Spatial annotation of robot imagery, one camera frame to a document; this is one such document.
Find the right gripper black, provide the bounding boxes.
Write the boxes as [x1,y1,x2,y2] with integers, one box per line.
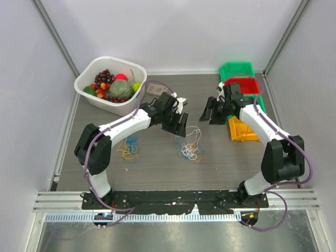
[200,97,232,125]

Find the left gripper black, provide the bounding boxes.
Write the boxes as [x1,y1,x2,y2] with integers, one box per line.
[162,109,188,137]

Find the coloured wire bundle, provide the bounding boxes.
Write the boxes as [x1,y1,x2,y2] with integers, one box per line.
[175,126,205,164]

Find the blue yellow wire pile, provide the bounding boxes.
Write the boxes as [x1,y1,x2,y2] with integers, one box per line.
[117,135,140,163]

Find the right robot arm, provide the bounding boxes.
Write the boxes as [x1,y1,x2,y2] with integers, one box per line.
[200,82,305,207]

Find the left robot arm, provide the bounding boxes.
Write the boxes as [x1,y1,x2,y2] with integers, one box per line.
[74,92,188,209]

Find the yellow storage bin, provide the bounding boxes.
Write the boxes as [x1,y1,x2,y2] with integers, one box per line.
[228,117,261,142]

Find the red playing card box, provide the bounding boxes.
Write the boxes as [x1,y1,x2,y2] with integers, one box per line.
[146,83,168,97]

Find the red storage bin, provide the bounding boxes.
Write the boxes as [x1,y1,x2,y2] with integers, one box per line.
[224,77,260,95]

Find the near green storage bin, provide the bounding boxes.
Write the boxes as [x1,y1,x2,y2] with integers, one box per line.
[244,94,267,113]

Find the green storage bin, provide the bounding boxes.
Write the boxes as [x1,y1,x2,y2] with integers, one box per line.
[219,61,255,81]
[244,94,267,113]

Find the far green storage bin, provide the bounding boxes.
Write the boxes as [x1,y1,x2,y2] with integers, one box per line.
[219,61,255,81]

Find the lime green fruit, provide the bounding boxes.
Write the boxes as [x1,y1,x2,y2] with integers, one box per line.
[132,82,142,92]

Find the green round melon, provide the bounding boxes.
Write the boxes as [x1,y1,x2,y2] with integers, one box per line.
[109,80,133,98]

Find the red pink fruit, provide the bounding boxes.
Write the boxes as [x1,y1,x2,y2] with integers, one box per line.
[114,73,128,81]

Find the red strawberries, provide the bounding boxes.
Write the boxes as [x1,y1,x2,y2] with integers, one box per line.
[89,82,110,98]

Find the dark red grape bunch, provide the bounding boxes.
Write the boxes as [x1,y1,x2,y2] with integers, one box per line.
[94,69,115,83]

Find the green avocado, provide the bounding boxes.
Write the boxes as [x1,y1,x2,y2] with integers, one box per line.
[83,86,97,97]

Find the white plastic basket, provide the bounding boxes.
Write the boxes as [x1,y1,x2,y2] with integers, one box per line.
[74,56,147,116]

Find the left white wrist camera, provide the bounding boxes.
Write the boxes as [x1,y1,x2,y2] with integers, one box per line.
[171,92,187,114]

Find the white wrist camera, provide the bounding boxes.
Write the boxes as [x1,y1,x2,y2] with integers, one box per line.
[171,92,187,114]
[216,82,225,101]

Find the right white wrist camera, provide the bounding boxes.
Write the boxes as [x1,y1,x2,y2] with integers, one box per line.
[216,82,225,101]

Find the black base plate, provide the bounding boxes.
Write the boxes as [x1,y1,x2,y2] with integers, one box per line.
[80,190,269,215]

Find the white slotted cable duct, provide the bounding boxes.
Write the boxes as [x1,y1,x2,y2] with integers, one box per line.
[45,212,241,223]

